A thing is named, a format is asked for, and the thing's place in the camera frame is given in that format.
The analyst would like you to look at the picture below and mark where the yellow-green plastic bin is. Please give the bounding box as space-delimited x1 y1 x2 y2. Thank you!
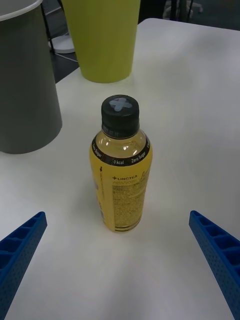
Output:
61 0 141 84

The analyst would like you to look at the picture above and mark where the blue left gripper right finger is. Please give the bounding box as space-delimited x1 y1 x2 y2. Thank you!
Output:
188 210 240 320

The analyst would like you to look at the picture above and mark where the white round stand base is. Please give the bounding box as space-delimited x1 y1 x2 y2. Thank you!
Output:
48 33 76 54

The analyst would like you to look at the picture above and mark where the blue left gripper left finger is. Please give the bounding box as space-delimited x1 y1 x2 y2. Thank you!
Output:
0 211 48 320

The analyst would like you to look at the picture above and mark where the yellow bottle with black cap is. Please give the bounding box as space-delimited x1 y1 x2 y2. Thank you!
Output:
88 94 154 233

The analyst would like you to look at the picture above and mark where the grey plastic bin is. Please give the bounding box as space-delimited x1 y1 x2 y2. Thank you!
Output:
0 0 63 155

